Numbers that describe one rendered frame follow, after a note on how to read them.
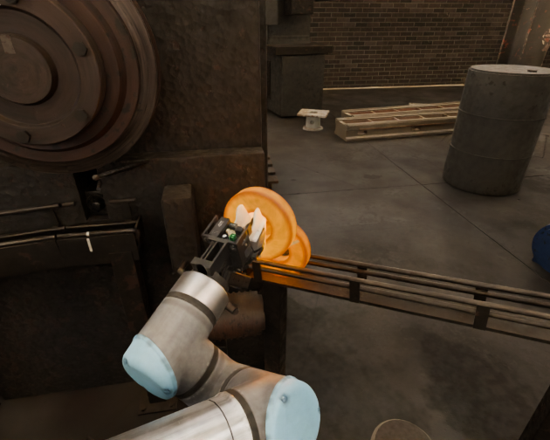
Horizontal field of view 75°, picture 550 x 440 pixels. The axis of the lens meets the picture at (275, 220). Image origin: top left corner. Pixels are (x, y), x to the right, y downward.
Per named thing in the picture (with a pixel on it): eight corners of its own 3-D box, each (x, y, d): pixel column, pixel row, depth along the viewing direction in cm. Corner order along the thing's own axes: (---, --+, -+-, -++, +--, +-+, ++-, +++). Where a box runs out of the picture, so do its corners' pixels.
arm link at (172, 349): (155, 400, 55) (103, 363, 51) (199, 329, 63) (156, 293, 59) (187, 407, 48) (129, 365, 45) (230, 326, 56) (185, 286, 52)
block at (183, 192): (175, 253, 112) (163, 182, 100) (201, 251, 113) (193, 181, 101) (172, 275, 103) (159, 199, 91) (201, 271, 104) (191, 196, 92)
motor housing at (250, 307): (201, 404, 128) (182, 287, 102) (262, 395, 131) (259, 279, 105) (201, 442, 117) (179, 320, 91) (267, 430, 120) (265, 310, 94)
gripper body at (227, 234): (253, 220, 63) (219, 273, 55) (260, 252, 69) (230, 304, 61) (216, 211, 66) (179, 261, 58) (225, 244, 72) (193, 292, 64)
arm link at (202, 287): (222, 332, 59) (174, 313, 62) (236, 306, 62) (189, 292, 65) (209, 300, 53) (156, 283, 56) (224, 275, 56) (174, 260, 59)
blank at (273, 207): (226, 183, 76) (217, 189, 74) (294, 189, 70) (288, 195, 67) (236, 246, 83) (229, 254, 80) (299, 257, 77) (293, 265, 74)
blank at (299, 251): (277, 277, 96) (271, 284, 93) (244, 230, 94) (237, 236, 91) (323, 258, 87) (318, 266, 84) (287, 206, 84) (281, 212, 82)
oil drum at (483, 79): (428, 170, 323) (451, 63, 279) (487, 167, 332) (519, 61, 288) (469, 200, 272) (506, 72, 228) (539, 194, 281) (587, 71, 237)
